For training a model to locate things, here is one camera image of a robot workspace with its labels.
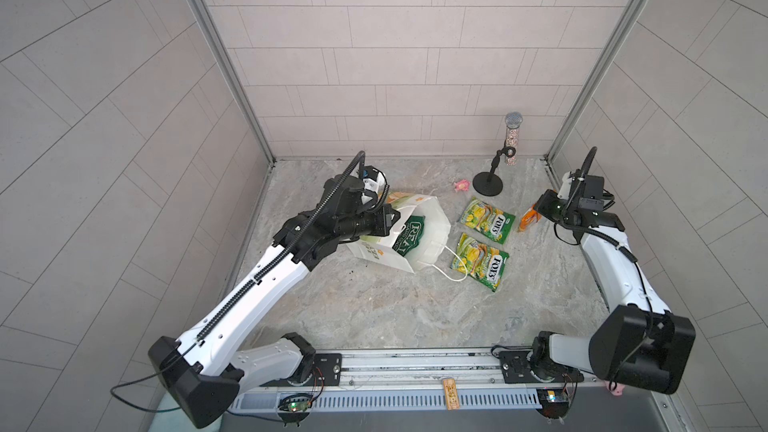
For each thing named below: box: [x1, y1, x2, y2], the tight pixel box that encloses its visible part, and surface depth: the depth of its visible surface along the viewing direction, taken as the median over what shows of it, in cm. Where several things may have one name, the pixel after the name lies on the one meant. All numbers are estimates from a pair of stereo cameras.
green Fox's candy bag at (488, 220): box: [459, 197, 516, 244], surface depth 98 cm
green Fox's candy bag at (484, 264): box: [450, 232, 509, 292], surface depth 88 cm
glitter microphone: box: [504, 111, 523, 166], surface depth 90 cm
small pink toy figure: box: [454, 179, 471, 193], surface depth 108 cm
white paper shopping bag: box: [346, 192, 451, 274], surface depth 84 cm
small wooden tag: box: [443, 378, 460, 411], surface depth 69 cm
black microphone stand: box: [472, 142, 516, 197], surface depth 110 cm
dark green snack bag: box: [392, 215, 426, 257], surface depth 91 cm
